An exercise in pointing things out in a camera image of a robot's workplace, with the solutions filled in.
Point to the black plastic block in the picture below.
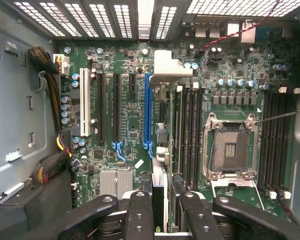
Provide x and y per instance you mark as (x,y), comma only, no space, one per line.
(40,212)

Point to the black RAM slot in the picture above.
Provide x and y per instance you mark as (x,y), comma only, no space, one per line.
(265,140)
(193,140)
(200,140)
(286,140)
(279,140)
(187,140)
(272,140)

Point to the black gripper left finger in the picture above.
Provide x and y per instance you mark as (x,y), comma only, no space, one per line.
(140,217)

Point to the short black expansion slot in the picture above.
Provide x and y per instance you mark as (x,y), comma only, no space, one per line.
(132,83)

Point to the metal socket cover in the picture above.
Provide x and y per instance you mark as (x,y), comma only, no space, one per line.
(259,196)

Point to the white power connector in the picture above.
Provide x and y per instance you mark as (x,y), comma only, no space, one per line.
(62,65)

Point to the CPU socket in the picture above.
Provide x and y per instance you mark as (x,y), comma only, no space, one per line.
(231,150)

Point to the thin locking lever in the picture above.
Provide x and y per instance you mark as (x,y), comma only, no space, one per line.
(282,116)

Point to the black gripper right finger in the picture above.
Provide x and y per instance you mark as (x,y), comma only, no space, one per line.
(197,220)

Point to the white expansion slot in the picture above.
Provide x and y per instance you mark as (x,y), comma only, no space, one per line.
(85,100)

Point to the silver chipset heatsink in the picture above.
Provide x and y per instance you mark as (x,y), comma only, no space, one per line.
(110,182)

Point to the blue expansion slot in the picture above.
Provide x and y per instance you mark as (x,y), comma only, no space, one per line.
(147,112)

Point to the green motherboard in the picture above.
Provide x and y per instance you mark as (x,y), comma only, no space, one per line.
(133,117)

